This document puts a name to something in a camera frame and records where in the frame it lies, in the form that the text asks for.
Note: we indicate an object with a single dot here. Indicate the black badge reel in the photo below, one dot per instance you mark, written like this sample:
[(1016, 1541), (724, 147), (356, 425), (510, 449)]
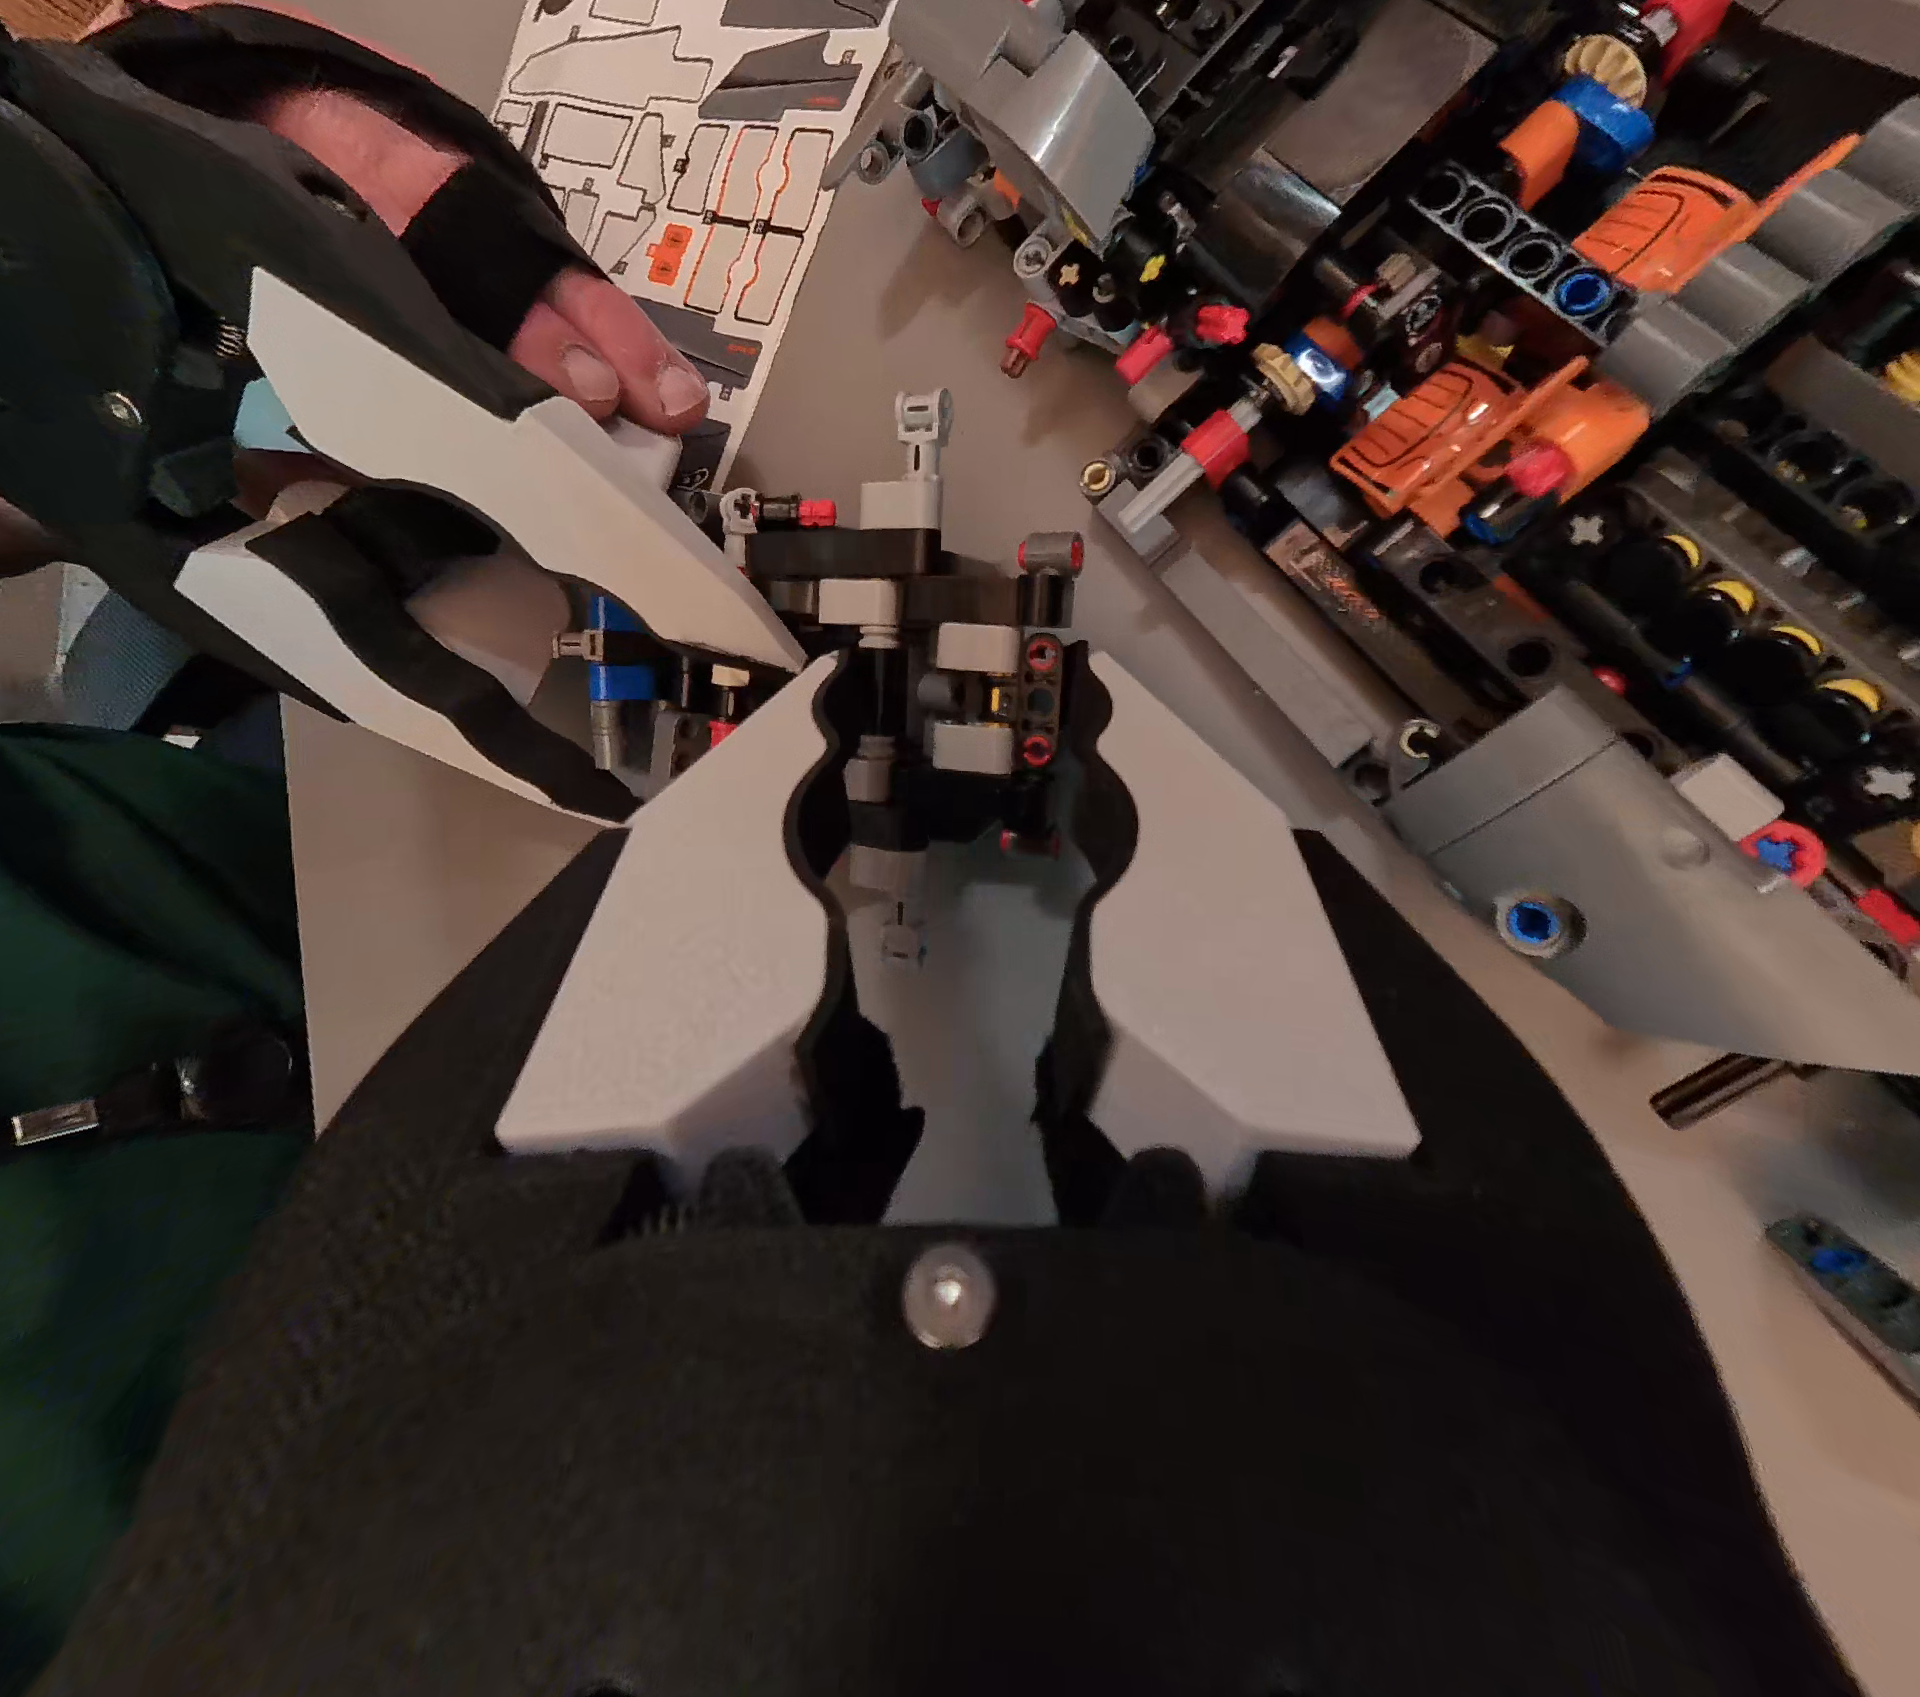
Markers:
[(194, 1085)]

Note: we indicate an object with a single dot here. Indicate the grey blue lego wing assembly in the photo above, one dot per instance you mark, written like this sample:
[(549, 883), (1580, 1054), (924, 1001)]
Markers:
[(614, 677)]

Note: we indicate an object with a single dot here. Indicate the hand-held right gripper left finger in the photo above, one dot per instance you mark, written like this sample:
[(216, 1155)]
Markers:
[(660, 978)]

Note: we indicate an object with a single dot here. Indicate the person's green shirt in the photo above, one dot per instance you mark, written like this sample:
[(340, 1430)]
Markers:
[(121, 1278)]

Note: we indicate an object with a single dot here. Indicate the person's left hand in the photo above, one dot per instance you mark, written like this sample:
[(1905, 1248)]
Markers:
[(614, 334)]

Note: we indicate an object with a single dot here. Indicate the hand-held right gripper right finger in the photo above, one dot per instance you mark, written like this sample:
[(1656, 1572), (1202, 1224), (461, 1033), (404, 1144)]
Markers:
[(1244, 978)]

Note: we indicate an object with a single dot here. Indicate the large lego car chassis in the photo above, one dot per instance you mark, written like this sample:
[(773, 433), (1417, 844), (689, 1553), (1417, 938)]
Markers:
[(1500, 227)]

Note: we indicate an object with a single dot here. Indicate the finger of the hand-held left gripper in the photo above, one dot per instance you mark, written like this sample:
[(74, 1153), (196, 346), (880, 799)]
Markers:
[(330, 663), (451, 423)]

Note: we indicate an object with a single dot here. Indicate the black lego beam assembly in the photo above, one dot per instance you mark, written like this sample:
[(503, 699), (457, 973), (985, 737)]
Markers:
[(901, 557)]

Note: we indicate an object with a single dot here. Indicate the lego sticker sheet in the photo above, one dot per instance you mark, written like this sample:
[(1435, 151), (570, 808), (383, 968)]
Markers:
[(630, 77)]

